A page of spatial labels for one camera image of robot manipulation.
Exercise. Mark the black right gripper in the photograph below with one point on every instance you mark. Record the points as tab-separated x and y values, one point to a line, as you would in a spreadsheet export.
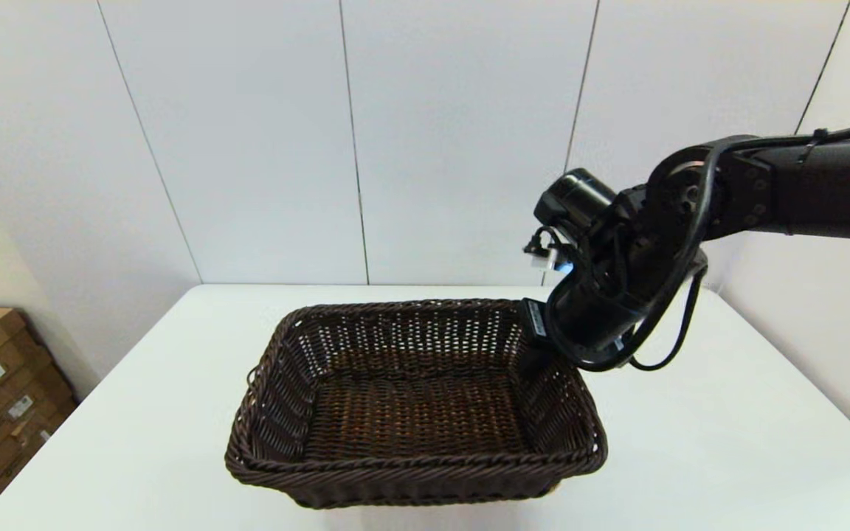
617	287

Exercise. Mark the dark brown wicker basket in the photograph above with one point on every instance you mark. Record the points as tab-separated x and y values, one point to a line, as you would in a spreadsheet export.
410	413

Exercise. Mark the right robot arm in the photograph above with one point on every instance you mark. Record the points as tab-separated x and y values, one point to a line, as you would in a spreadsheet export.
823	192

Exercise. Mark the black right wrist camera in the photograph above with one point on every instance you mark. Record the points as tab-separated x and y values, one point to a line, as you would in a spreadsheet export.
576	198

